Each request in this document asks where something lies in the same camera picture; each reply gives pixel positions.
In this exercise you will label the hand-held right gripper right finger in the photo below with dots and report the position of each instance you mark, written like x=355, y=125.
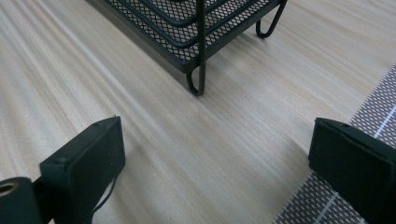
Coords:
x=351, y=161

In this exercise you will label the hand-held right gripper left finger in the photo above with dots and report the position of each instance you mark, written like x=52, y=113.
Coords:
x=84, y=161

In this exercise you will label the brown woven placemat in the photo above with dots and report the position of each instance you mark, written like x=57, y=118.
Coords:
x=370, y=133

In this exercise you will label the black metal mesh rack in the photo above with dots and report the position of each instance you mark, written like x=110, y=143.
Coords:
x=186, y=34

